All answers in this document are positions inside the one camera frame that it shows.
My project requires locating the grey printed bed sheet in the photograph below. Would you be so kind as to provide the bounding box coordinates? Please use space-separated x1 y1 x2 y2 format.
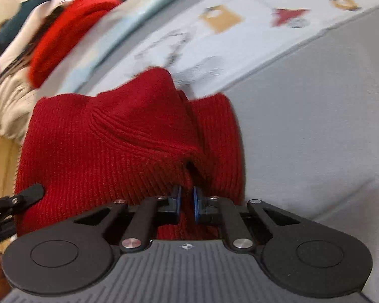
34 0 379 303

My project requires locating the dark red knit sweater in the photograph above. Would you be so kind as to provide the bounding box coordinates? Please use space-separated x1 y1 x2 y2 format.
15 68 244 239

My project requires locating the bright red folded garment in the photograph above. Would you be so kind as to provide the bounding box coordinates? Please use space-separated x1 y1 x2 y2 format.
29 0 122 88

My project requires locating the wooden bed frame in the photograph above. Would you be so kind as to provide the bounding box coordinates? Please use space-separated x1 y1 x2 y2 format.
0 136 20 198

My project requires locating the beige folded blanket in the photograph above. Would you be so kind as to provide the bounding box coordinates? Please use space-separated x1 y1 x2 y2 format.
0 68 38 144

